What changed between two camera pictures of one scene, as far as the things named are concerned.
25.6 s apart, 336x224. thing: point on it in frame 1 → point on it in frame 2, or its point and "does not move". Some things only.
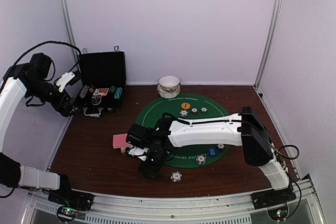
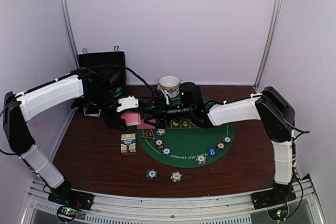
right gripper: (151, 171) → (158, 104)
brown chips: (221, 146) does not move
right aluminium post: (279, 1) does not move
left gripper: (64, 110) → (112, 121)
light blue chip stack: (176, 176) does not move
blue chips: (201, 159) does not move
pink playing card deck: (119, 141) → (132, 119)
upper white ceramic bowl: (170, 83) does not move
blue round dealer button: (211, 152) does not move
